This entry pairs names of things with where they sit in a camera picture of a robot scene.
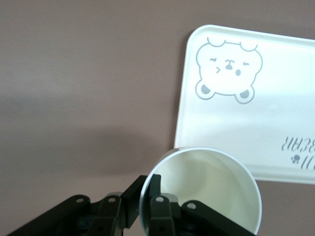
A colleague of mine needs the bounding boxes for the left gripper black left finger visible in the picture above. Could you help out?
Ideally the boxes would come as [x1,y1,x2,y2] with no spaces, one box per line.
[7,175,148,236]

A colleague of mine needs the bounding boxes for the white plastic cup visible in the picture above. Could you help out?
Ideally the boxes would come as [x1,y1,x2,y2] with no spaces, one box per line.
[139,147,263,236]

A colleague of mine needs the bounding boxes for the white tray with bear print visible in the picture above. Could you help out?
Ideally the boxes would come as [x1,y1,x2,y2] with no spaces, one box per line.
[173,24,315,185]

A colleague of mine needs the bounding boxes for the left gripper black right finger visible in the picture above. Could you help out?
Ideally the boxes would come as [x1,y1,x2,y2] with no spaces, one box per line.
[147,173,256,236]

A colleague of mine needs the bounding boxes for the brown table cover mat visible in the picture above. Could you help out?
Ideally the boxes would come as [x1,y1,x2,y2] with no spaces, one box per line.
[0,0,315,236]

